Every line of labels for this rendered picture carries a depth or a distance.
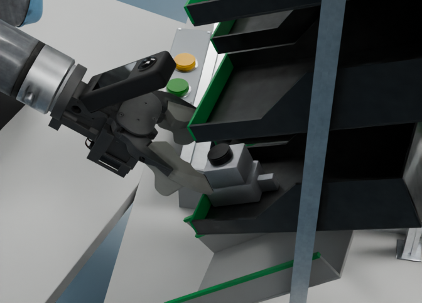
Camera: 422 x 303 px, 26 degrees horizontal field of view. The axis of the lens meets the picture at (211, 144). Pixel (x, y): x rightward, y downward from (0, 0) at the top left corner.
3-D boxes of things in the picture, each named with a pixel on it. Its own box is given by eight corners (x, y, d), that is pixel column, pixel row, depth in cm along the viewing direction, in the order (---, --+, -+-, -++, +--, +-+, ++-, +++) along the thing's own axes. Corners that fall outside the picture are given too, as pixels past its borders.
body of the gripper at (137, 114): (147, 141, 116) (62, 95, 115) (173, 99, 110) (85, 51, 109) (128, 182, 111) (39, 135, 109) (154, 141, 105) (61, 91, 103)
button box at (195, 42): (156, 125, 165) (154, 100, 160) (178, 51, 179) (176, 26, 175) (193, 129, 164) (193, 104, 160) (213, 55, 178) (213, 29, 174)
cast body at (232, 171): (213, 207, 113) (189, 166, 109) (221, 183, 116) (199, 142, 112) (275, 200, 109) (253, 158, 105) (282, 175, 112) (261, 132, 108)
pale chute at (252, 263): (184, 325, 125) (162, 305, 124) (216, 252, 134) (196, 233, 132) (341, 278, 106) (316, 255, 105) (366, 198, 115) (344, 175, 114)
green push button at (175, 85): (164, 99, 162) (164, 91, 160) (169, 84, 165) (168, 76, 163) (186, 102, 161) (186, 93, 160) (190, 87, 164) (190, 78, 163)
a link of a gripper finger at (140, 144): (182, 165, 108) (130, 115, 110) (188, 157, 107) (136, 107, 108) (159, 184, 105) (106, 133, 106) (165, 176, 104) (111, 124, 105)
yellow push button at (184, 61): (172, 73, 167) (171, 65, 165) (176, 59, 169) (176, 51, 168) (193, 75, 166) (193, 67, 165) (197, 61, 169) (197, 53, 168)
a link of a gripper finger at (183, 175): (196, 212, 111) (142, 160, 112) (217, 186, 106) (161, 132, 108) (181, 225, 108) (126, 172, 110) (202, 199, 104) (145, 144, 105)
